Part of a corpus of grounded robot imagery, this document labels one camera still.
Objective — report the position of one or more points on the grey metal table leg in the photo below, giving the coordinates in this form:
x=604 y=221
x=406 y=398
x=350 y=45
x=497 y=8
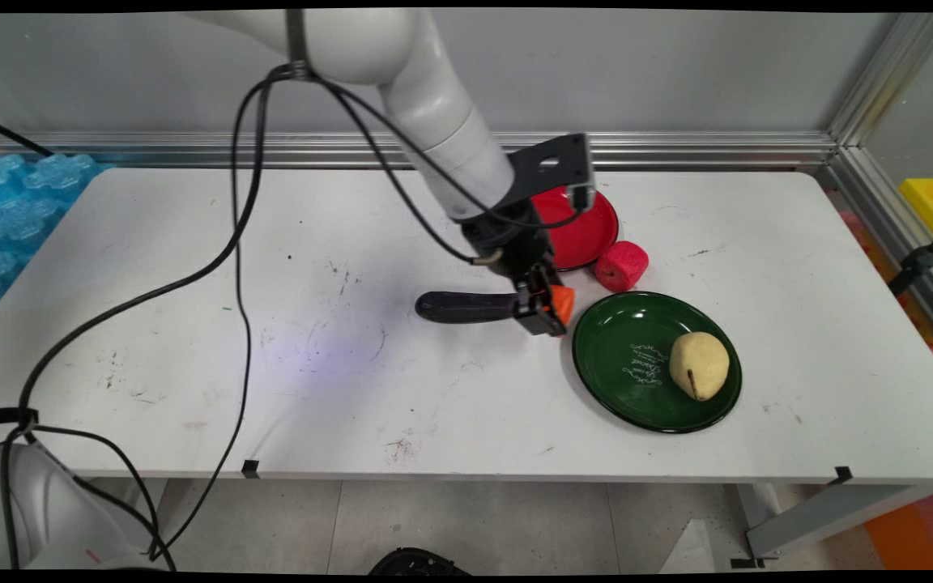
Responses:
x=823 y=514

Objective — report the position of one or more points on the orange toy carrot chunk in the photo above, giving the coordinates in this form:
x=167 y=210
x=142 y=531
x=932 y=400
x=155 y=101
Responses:
x=565 y=304

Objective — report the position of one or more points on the black round floor object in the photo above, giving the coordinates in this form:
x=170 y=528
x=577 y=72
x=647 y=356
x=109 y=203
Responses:
x=418 y=563

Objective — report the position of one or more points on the purple toy eggplant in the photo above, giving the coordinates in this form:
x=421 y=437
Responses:
x=466 y=308

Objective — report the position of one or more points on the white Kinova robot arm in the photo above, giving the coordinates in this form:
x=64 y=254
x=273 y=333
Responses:
x=434 y=105

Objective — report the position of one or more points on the blue bubble foam mat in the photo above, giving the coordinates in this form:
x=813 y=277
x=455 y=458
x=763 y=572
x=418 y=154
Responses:
x=21 y=210

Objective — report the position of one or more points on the horizontal aluminium frame rail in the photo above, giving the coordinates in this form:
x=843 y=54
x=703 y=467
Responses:
x=677 y=150

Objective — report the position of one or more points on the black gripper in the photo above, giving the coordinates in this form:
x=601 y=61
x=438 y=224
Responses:
x=515 y=243

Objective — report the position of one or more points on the aluminium corner frame post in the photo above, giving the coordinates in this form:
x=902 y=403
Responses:
x=888 y=77

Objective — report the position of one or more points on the pink toy apple piece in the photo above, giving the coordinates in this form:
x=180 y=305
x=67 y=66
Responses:
x=622 y=265

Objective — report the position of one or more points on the red round plate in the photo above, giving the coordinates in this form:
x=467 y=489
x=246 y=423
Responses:
x=588 y=231

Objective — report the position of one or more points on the black tape marker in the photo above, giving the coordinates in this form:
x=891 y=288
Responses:
x=843 y=474
x=250 y=467

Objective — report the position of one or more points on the beige toy pear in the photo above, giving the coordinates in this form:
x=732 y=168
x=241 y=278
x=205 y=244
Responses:
x=700 y=364

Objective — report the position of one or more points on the dark green round plate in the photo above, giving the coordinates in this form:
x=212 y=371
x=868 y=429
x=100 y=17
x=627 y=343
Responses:
x=636 y=332

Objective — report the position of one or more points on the aluminium side frame rail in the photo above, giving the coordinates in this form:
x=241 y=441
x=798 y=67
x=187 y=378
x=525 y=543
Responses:
x=896 y=235

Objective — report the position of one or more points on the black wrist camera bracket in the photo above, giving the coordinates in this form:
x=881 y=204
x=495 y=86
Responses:
x=551 y=170

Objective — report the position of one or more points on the orange box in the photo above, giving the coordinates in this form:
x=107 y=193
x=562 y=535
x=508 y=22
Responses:
x=920 y=530

